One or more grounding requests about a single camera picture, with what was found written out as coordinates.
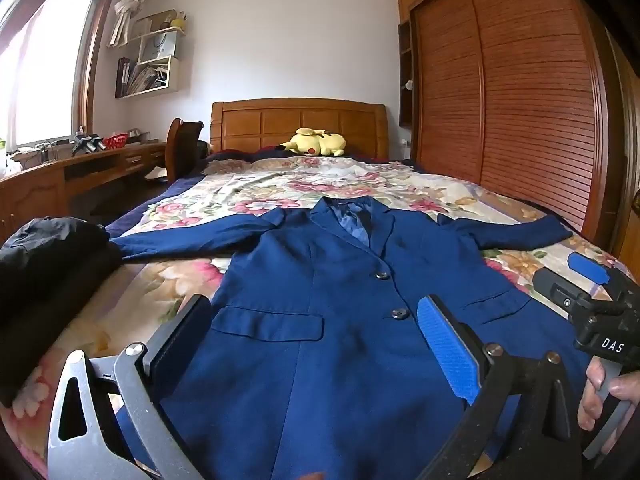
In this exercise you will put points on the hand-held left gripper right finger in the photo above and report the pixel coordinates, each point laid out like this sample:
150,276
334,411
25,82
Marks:
445,345

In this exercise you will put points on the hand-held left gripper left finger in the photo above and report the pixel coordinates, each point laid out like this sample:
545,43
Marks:
180,340

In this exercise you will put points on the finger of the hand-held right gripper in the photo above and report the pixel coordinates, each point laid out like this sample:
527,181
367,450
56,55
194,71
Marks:
557,292
587,267

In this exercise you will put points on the blue suit jacket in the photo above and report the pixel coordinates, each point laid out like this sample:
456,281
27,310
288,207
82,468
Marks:
325,285

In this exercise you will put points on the person's right hand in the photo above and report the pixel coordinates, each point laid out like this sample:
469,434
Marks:
592,400

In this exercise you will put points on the navy bed sheet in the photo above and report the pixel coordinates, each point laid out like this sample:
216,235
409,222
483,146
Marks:
150,200

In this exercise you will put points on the black cloth pile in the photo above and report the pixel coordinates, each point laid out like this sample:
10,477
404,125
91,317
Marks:
45,285

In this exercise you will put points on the floral blanket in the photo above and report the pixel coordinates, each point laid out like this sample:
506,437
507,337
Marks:
280,195

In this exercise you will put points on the wooden slatted wardrobe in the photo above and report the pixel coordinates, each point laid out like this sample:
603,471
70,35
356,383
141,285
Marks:
510,100

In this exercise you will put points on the wooden chair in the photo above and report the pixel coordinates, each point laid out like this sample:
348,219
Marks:
182,145

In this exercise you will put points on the wooden desk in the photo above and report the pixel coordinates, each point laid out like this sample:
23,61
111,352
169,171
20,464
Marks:
45,180

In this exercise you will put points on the red basket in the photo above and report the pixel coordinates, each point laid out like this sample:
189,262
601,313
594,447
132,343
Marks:
115,141

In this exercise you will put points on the black grippers on desk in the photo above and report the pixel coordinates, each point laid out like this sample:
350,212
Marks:
87,144

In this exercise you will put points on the wooden bed headboard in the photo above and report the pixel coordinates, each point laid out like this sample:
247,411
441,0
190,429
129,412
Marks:
280,125

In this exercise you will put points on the yellow plush toy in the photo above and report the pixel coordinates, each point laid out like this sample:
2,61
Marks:
315,142

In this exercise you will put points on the row of books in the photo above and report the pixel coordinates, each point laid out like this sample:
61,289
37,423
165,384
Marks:
140,80

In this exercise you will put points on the white paper bag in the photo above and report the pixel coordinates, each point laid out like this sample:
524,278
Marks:
160,45

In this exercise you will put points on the wooden framed window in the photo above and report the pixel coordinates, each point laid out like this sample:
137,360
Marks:
45,70

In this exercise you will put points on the yellow shelf toy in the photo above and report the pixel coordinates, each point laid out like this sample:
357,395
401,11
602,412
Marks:
178,21

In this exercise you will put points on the tied cream curtain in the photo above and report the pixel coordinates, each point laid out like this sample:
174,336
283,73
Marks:
131,2

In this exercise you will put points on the white wall shelf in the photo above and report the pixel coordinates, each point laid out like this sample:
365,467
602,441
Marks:
172,72

